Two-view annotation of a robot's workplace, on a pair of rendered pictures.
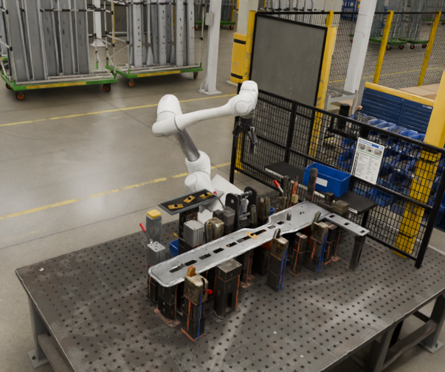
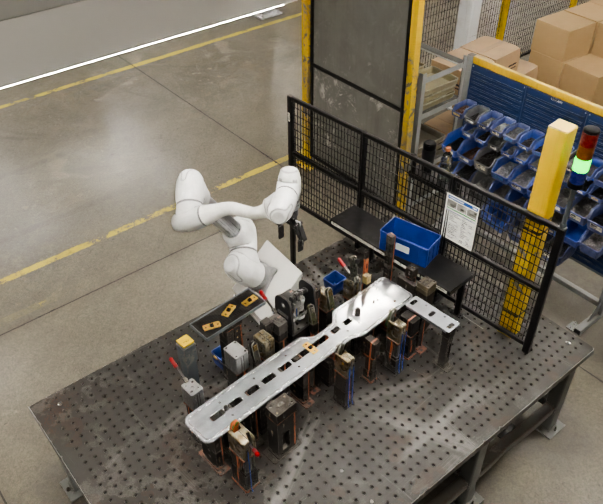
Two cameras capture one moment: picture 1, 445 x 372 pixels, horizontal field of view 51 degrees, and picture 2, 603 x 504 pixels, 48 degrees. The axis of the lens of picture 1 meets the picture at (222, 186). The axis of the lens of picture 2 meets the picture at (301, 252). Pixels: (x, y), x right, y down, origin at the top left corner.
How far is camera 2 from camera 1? 105 cm
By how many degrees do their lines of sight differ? 14
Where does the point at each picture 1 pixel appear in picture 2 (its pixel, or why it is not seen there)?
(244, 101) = (281, 209)
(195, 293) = (241, 451)
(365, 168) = (458, 230)
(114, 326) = (154, 480)
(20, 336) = (48, 461)
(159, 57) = not seen: outside the picture
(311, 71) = (396, 45)
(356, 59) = not seen: outside the picture
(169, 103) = (189, 187)
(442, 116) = (548, 181)
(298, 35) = not seen: outside the picture
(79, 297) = (109, 442)
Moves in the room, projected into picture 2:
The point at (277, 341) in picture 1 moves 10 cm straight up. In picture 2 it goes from (344, 483) to (345, 470)
